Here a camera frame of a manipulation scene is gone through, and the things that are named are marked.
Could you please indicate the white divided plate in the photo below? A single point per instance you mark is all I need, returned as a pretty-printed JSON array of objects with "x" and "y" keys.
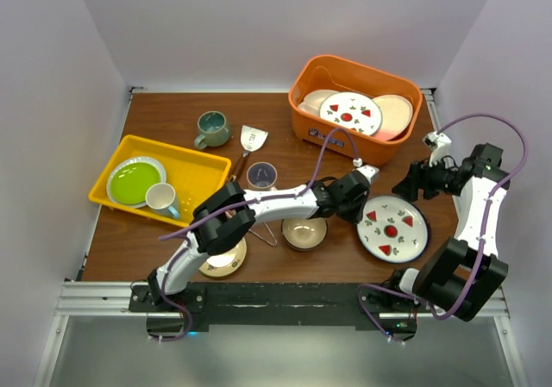
[{"x": 312, "y": 102}]

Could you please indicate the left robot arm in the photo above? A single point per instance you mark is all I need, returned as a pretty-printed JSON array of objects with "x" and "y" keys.
[{"x": 221, "y": 221}]

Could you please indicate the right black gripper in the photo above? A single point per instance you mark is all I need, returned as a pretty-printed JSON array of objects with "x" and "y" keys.
[{"x": 418, "y": 177}]

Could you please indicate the watermelon pattern plate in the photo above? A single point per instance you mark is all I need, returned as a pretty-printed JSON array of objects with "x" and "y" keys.
[
  {"x": 353, "y": 111},
  {"x": 393, "y": 230}
]

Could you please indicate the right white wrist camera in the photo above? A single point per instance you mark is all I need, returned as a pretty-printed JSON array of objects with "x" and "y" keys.
[{"x": 439, "y": 144}]

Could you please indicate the yellow plastic tray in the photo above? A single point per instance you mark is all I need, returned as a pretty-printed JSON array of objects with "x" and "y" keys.
[{"x": 193, "y": 174}]

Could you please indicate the metal spatula with wooden handle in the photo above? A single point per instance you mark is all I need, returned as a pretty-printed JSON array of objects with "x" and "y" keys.
[{"x": 252, "y": 139}]

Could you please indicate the small cream floral plate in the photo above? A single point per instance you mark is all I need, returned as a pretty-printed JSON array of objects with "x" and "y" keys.
[{"x": 223, "y": 265}]

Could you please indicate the green ceramic mug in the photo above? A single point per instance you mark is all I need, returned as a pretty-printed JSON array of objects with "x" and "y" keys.
[{"x": 213, "y": 130}]

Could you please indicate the cream and pink branch plate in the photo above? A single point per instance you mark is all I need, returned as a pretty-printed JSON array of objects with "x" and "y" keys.
[{"x": 396, "y": 112}]

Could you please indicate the lavender mug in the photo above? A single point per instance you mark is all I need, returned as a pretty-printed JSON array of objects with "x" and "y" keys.
[{"x": 261, "y": 176}]

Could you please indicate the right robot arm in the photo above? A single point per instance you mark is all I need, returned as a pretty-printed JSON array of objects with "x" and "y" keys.
[{"x": 463, "y": 274}]

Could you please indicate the cream bowl with dark rim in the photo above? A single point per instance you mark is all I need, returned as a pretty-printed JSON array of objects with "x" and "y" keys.
[{"x": 304, "y": 234}]

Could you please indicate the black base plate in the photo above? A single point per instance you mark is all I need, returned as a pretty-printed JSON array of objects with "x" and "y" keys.
[{"x": 202, "y": 306}]

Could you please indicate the green plate with grey rim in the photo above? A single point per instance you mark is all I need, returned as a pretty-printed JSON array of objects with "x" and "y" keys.
[{"x": 129, "y": 182}]

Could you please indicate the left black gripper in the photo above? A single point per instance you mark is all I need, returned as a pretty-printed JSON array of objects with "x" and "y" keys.
[{"x": 356, "y": 216}]

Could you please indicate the cream cup with blue handle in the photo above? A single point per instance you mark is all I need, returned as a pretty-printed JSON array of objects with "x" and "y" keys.
[{"x": 162, "y": 198}]

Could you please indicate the aluminium frame rail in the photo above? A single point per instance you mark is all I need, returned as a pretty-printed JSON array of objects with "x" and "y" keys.
[{"x": 370, "y": 264}]

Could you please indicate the pink metal tongs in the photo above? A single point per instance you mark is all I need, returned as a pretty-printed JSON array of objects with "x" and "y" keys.
[{"x": 267, "y": 236}]

